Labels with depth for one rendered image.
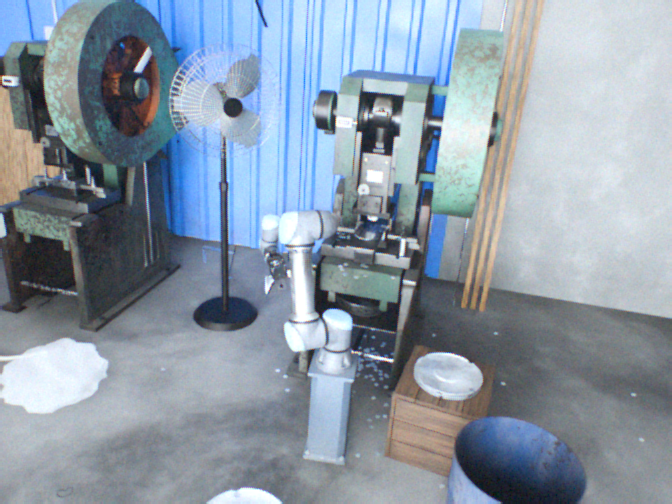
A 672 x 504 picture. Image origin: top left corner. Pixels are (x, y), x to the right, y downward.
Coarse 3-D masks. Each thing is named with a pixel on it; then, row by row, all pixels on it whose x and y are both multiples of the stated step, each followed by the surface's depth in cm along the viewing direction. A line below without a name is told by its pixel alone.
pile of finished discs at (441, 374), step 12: (420, 360) 244; (432, 360) 245; (444, 360) 246; (456, 360) 246; (420, 372) 236; (432, 372) 237; (444, 372) 237; (456, 372) 237; (468, 372) 239; (480, 372) 239; (420, 384) 232; (432, 384) 229; (444, 384) 230; (456, 384) 230; (468, 384) 231; (480, 384) 232; (444, 396) 225; (456, 396) 225; (468, 396) 226
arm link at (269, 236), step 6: (264, 216) 241; (270, 216) 241; (276, 216) 242; (264, 222) 239; (270, 222) 238; (276, 222) 239; (264, 228) 240; (270, 228) 239; (276, 228) 240; (264, 234) 242; (270, 234) 241; (276, 234) 242; (264, 240) 243; (270, 240) 242; (276, 240) 244
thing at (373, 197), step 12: (372, 156) 257; (384, 156) 255; (360, 168) 260; (372, 168) 259; (384, 168) 257; (360, 180) 263; (372, 180) 261; (384, 180) 260; (360, 192) 264; (372, 192) 263; (384, 192) 262; (360, 204) 267; (372, 204) 263; (384, 204) 264
